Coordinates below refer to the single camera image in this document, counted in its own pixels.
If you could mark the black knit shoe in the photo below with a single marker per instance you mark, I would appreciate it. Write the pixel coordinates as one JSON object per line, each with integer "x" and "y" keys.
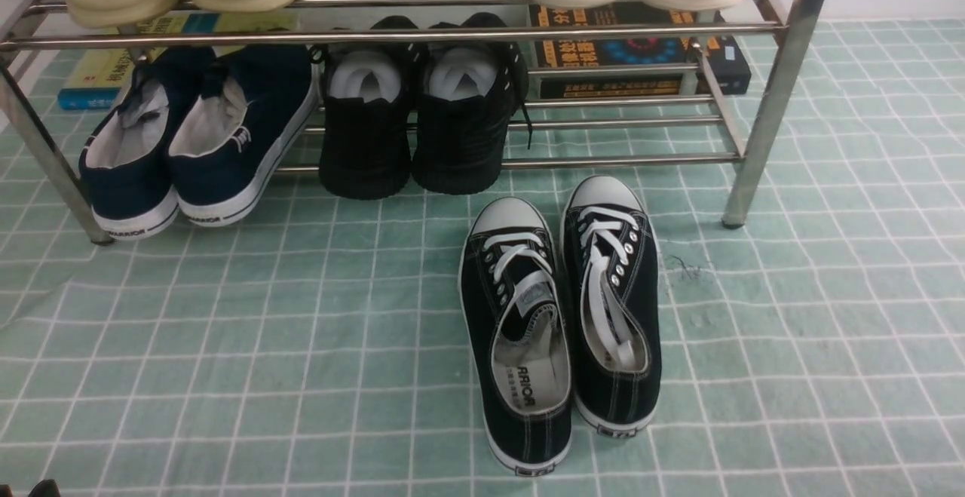
{"x": 368, "y": 91}
{"x": 469, "y": 93}

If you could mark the navy canvas sneaker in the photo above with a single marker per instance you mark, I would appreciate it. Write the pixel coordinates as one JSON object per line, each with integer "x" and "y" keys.
{"x": 123, "y": 163}
{"x": 252, "y": 105}

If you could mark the black book upper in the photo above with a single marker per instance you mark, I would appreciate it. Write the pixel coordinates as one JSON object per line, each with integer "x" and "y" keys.
{"x": 724, "y": 53}

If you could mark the steel shoe rack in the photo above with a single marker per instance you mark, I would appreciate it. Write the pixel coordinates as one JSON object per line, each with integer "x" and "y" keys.
{"x": 747, "y": 152}

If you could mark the left navy canvas sneaker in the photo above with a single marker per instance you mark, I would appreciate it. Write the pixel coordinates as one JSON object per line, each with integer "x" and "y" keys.
{"x": 123, "y": 163}

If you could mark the green checked floor mat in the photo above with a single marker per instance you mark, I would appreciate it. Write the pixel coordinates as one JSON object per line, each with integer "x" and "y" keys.
{"x": 317, "y": 348}

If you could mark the left black knit shoe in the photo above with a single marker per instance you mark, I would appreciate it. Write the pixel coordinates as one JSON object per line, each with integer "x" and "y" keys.
{"x": 368, "y": 91}

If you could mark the right navy canvas sneaker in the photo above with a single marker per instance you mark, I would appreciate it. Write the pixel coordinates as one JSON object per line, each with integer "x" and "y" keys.
{"x": 252, "y": 105}

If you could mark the blue yellow book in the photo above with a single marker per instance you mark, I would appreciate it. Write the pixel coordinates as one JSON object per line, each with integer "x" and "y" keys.
{"x": 100, "y": 74}

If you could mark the right black knit shoe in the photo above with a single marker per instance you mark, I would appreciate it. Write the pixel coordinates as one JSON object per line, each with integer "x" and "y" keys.
{"x": 469, "y": 93}

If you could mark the black canvas sneaker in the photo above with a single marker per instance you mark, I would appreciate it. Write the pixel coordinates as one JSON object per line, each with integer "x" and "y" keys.
{"x": 507, "y": 282}
{"x": 610, "y": 260}

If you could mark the black object bottom corner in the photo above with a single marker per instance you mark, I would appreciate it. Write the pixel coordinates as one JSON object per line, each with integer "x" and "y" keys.
{"x": 45, "y": 488}

